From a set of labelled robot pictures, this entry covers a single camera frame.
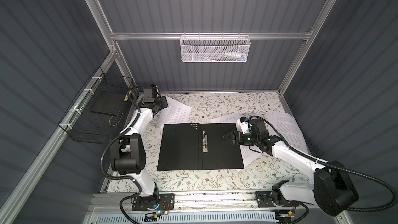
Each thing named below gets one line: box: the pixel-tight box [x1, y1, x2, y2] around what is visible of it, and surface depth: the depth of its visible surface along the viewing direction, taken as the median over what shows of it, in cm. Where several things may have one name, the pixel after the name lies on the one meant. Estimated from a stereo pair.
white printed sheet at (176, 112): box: [156, 96, 192, 129], surface depth 107 cm
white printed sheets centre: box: [210, 112, 243, 132], surface depth 108 cm
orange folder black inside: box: [157, 122, 245, 172], surface depth 92 cm
